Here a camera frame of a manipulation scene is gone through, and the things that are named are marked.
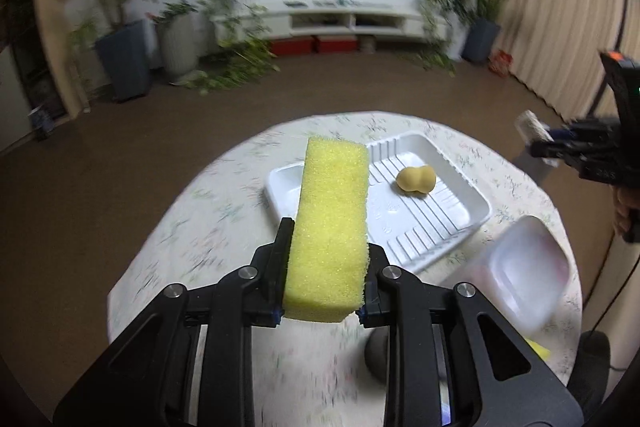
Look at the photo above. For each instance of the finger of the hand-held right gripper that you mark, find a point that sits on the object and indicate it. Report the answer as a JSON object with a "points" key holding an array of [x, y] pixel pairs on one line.
{"points": [[565, 149], [587, 128]]}

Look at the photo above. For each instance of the beige knitted cloth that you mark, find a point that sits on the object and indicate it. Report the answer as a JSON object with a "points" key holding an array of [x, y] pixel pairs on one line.
{"points": [[535, 127]]}

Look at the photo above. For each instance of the beige partition panel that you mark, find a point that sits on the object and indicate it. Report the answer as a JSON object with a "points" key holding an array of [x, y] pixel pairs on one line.
{"points": [[57, 32]]}

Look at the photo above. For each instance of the person's right hand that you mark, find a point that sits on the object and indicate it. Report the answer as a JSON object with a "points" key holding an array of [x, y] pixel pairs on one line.
{"points": [[623, 209]]}

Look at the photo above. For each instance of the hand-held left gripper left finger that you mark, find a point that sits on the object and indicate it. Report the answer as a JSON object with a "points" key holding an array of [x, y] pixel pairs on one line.
{"points": [[278, 277]]}

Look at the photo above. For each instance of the red storage box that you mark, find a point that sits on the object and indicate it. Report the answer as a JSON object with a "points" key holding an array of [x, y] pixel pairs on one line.
{"points": [[337, 44], [292, 47]]}

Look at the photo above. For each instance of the blue paper bag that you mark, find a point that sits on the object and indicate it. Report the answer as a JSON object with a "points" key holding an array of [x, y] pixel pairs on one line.
{"points": [[42, 122]]}

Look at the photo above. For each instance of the white plastic tray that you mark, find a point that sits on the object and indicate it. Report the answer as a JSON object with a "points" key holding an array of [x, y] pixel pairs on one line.
{"points": [[425, 227]]}

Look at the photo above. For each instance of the plant in white ribbed pot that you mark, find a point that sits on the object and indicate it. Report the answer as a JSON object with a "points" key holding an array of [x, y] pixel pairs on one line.
{"points": [[177, 42]]}

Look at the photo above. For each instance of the tall plant in dark pot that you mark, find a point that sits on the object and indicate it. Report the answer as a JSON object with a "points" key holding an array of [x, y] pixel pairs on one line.
{"points": [[122, 57]]}

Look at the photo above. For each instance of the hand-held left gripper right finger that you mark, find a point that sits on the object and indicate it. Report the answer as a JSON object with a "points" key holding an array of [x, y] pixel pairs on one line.
{"points": [[374, 302]]}

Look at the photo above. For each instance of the red bag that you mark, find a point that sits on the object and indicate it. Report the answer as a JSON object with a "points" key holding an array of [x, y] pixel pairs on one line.
{"points": [[500, 62]]}

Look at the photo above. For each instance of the white television console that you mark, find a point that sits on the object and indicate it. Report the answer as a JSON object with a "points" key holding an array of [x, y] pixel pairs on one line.
{"points": [[320, 18]]}

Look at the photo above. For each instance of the trailing green plant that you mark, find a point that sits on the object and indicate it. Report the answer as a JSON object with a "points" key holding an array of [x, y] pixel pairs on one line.
{"points": [[240, 32]]}

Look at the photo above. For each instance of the translucent plastic box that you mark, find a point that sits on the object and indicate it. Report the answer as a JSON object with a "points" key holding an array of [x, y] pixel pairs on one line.
{"points": [[520, 272]]}

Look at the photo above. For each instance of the round floral table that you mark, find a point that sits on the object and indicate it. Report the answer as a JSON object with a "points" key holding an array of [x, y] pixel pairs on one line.
{"points": [[225, 207]]}

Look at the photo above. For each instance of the small grey stool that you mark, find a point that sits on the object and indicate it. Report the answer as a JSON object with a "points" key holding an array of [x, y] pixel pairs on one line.
{"points": [[368, 44]]}

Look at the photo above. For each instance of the beige curtain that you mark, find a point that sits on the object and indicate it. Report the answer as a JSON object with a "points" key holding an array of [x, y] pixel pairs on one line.
{"points": [[565, 7]]}

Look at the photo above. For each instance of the yellow peanut-shaped makeup sponge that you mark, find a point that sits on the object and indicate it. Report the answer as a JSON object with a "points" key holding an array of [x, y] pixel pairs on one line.
{"points": [[415, 179]]}

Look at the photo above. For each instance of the black rounded object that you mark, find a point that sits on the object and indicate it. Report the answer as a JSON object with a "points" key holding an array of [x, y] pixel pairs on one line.
{"points": [[592, 367]]}

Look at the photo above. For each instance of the yellow sponge block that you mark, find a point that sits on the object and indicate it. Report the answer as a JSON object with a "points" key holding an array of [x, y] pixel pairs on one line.
{"points": [[539, 349], [327, 227]]}

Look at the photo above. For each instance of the small leafy vine plant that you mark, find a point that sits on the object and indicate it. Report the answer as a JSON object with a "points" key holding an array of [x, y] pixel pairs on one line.
{"points": [[440, 22]]}

